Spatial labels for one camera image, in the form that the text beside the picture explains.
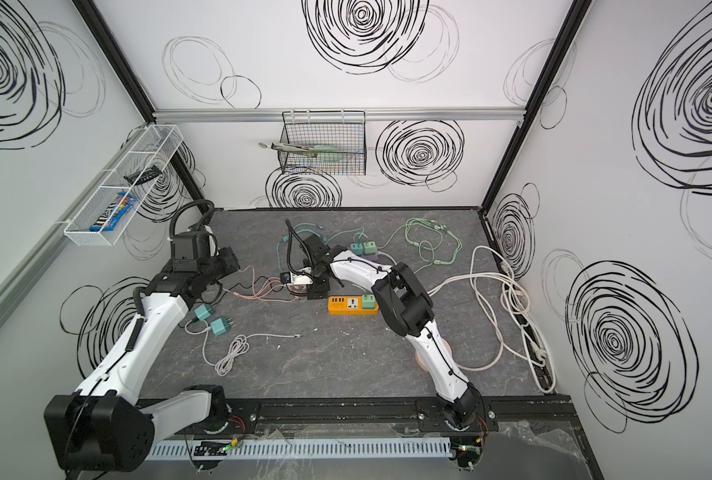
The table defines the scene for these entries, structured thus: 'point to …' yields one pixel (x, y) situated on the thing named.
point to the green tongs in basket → (319, 151)
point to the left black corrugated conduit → (204, 222)
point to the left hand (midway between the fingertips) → (235, 255)
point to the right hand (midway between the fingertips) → (310, 275)
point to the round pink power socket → (420, 361)
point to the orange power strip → (349, 305)
